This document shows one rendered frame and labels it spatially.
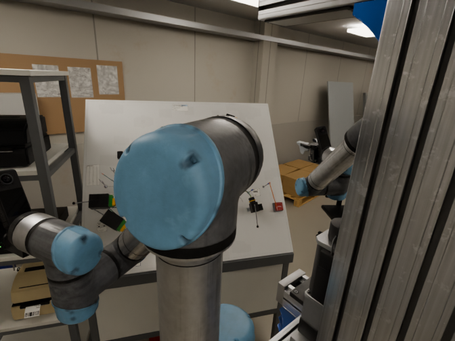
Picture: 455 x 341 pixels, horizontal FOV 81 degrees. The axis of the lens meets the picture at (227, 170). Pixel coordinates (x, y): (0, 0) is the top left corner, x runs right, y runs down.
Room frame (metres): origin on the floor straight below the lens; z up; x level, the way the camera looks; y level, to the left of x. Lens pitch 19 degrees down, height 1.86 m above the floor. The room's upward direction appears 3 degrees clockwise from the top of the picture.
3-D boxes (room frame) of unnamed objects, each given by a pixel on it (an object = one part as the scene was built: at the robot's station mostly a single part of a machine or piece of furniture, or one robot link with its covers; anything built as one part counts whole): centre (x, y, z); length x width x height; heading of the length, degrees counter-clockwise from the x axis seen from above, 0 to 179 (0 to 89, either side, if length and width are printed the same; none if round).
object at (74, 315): (0.42, 0.28, 1.46); 0.11 x 0.08 x 0.11; 156
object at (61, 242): (0.40, 0.28, 1.56); 0.11 x 0.08 x 0.09; 66
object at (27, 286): (1.17, 0.98, 0.76); 0.30 x 0.21 x 0.20; 19
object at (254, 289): (1.33, -0.11, 0.60); 0.55 x 0.03 x 0.39; 106
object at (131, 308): (1.19, 0.42, 0.60); 0.55 x 0.02 x 0.39; 106
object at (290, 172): (4.40, -1.25, 0.21); 1.16 x 0.84 x 0.42; 130
